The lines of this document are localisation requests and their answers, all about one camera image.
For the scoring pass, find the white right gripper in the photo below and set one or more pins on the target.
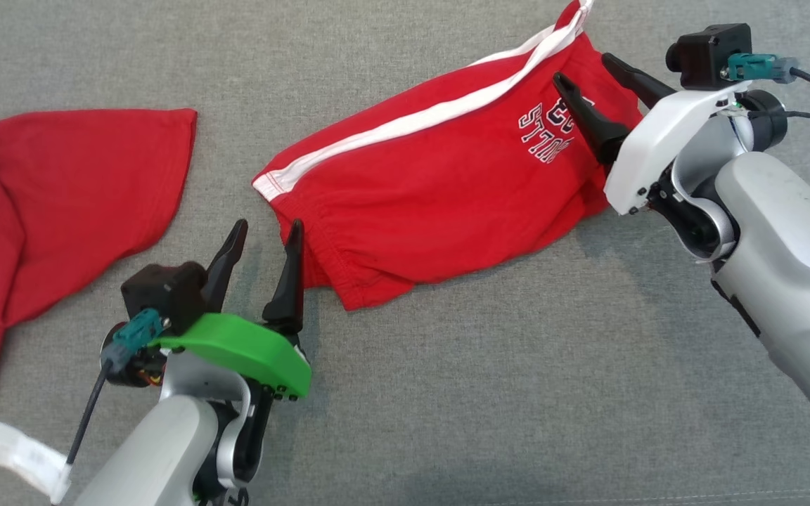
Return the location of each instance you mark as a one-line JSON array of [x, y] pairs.
[[658, 137]]

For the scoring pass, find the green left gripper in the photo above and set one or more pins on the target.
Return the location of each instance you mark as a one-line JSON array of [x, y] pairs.
[[250, 351]]

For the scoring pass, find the red shorts with white stripe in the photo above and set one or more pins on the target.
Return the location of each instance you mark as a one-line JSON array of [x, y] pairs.
[[433, 197]]

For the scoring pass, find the red white-trimmed basketball jersey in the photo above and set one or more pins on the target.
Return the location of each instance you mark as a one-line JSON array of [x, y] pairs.
[[60, 197]]

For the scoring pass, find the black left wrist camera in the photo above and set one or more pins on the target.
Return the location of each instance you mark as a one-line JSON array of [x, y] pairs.
[[162, 292]]

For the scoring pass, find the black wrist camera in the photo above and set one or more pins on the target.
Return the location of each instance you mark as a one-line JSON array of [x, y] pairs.
[[704, 56], [162, 292]]

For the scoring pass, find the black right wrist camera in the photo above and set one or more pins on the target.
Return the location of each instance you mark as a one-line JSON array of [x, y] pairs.
[[704, 56]]

